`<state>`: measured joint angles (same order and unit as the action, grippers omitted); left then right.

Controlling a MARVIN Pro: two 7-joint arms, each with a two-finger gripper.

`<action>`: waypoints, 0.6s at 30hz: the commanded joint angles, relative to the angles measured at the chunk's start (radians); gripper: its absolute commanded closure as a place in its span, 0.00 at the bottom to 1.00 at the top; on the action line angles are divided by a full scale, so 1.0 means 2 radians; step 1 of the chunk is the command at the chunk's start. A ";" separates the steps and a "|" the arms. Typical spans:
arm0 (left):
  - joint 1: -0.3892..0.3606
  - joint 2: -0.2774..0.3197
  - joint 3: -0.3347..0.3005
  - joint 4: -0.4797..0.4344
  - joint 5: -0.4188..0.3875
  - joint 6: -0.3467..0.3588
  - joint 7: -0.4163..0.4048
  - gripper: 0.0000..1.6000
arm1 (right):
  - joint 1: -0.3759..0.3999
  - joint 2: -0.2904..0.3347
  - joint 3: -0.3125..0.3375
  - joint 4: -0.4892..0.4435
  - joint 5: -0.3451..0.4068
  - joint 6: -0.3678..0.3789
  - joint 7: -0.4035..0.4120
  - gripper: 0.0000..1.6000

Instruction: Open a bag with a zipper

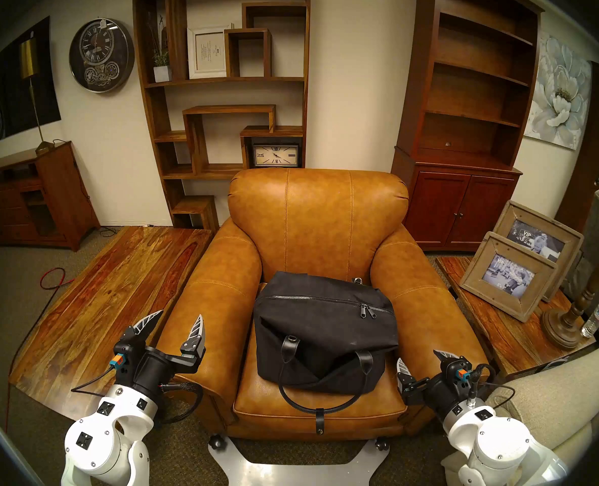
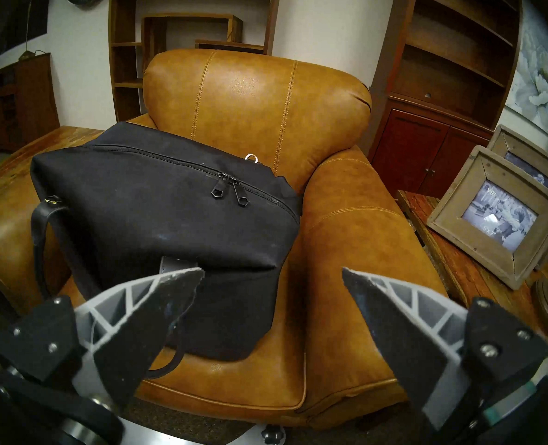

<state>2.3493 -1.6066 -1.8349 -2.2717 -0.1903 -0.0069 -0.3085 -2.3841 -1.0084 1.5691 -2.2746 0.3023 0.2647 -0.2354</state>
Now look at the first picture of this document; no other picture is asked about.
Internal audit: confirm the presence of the black zippered duffel bag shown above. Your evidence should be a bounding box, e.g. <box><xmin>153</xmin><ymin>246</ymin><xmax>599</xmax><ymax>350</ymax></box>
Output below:
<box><xmin>253</xmin><ymin>271</ymin><xmax>400</xmax><ymax>435</ymax></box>

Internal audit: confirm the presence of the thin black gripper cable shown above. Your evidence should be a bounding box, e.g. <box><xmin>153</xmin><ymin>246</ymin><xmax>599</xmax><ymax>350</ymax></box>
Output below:
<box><xmin>71</xmin><ymin>366</ymin><xmax>118</xmax><ymax>395</ymax></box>

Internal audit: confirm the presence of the open geometric wooden shelf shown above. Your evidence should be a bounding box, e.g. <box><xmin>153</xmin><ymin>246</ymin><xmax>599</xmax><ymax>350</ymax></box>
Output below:
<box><xmin>132</xmin><ymin>0</ymin><xmax>311</xmax><ymax>232</ymax></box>

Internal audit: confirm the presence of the beige upholstered armchair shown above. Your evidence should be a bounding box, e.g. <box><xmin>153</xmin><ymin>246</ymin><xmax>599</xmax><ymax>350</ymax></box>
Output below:
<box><xmin>441</xmin><ymin>338</ymin><xmax>599</xmax><ymax>486</ymax></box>

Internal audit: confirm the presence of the striped wood coffee table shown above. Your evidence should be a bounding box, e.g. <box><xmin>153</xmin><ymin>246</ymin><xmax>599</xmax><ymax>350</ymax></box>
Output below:
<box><xmin>8</xmin><ymin>226</ymin><xmax>214</xmax><ymax>421</ymax></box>

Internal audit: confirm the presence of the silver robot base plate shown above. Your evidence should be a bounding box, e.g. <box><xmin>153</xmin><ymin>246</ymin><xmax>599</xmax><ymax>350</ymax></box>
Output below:
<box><xmin>208</xmin><ymin>437</ymin><xmax>391</xmax><ymax>486</ymax></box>

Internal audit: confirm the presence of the white framed certificate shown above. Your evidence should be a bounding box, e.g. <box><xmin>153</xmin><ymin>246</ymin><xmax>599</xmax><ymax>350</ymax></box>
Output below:
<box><xmin>187</xmin><ymin>25</ymin><xmax>232</xmax><ymax>79</ymax></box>

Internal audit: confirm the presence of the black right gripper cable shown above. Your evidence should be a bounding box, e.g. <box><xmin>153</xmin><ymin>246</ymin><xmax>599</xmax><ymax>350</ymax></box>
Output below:
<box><xmin>469</xmin><ymin>363</ymin><xmax>517</xmax><ymax>410</ymax></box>

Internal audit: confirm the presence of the small rustic photo frame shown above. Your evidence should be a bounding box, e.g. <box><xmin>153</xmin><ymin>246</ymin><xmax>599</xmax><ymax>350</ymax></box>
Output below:
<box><xmin>459</xmin><ymin>232</ymin><xmax>558</xmax><ymax>322</ymax></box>

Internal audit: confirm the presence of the white flower painting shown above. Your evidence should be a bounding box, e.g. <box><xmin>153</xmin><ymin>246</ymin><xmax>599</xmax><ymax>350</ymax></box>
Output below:
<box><xmin>524</xmin><ymin>32</ymin><xmax>593</xmax><ymax>150</ymax></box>

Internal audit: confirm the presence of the cherry wood bookcase hutch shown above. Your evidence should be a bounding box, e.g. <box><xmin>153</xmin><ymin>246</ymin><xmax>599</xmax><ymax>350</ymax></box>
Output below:
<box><xmin>391</xmin><ymin>0</ymin><xmax>544</xmax><ymax>252</ymax></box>

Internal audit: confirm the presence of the small potted plant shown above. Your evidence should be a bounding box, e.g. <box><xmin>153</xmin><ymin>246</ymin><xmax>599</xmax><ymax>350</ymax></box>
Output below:
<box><xmin>148</xmin><ymin>14</ymin><xmax>172</xmax><ymax>83</ymax></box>

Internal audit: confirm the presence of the dark wood media console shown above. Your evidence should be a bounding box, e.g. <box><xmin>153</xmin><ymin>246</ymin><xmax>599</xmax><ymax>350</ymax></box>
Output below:
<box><xmin>0</xmin><ymin>141</ymin><xmax>101</xmax><ymax>252</ymax></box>

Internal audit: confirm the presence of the turned wood lamp base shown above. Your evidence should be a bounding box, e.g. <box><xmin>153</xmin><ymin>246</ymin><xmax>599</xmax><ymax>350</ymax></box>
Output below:
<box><xmin>542</xmin><ymin>227</ymin><xmax>599</xmax><ymax>350</ymax></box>

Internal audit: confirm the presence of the striped wood side table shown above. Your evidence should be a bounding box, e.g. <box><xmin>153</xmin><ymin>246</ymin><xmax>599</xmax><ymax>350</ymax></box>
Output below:
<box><xmin>435</xmin><ymin>255</ymin><xmax>596</xmax><ymax>377</ymax></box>

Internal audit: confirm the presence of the braided black cable loop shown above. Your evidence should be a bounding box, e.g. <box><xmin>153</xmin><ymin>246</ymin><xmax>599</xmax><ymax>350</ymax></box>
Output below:
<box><xmin>158</xmin><ymin>381</ymin><xmax>204</xmax><ymax>424</ymax></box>

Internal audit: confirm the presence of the tan leather armchair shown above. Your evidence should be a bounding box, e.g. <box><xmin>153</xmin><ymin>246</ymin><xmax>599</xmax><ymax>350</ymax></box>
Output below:
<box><xmin>155</xmin><ymin>167</ymin><xmax>488</xmax><ymax>441</ymax></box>

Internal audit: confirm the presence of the large rustic photo frame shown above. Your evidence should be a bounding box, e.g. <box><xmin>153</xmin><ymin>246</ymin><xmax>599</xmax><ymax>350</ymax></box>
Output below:
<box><xmin>493</xmin><ymin>200</ymin><xmax>585</xmax><ymax>303</ymax></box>

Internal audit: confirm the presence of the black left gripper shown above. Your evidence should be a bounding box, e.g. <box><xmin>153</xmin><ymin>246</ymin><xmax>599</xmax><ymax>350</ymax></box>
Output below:
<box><xmin>113</xmin><ymin>310</ymin><xmax>207</xmax><ymax>402</ymax></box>

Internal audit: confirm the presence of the rectangular mantel clock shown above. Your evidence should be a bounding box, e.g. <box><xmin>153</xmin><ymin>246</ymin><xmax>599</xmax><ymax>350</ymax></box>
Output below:
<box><xmin>251</xmin><ymin>143</ymin><xmax>301</xmax><ymax>168</ymax></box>

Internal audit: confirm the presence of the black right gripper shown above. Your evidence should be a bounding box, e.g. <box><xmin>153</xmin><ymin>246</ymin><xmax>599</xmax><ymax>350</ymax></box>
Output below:
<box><xmin>396</xmin><ymin>349</ymin><xmax>483</xmax><ymax>420</ymax></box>

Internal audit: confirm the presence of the round gear wall clock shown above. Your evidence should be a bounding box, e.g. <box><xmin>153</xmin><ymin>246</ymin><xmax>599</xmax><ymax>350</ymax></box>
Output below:
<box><xmin>69</xmin><ymin>17</ymin><xmax>135</xmax><ymax>93</ymax></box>

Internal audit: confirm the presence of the clear plastic water bottle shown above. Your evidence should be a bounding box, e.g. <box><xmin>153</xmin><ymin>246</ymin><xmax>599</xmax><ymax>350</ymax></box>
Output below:
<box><xmin>581</xmin><ymin>297</ymin><xmax>599</xmax><ymax>339</ymax></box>

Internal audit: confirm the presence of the gold shade table lamp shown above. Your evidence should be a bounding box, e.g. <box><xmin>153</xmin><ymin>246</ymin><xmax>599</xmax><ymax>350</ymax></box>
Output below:
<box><xmin>18</xmin><ymin>37</ymin><xmax>56</xmax><ymax>155</ymax></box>

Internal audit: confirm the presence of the dark zebra wall canvas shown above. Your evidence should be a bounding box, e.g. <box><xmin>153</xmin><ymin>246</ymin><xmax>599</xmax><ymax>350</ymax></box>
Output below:
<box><xmin>0</xmin><ymin>16</ymin><xmax>62</xmax><ymax>145</ymax></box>

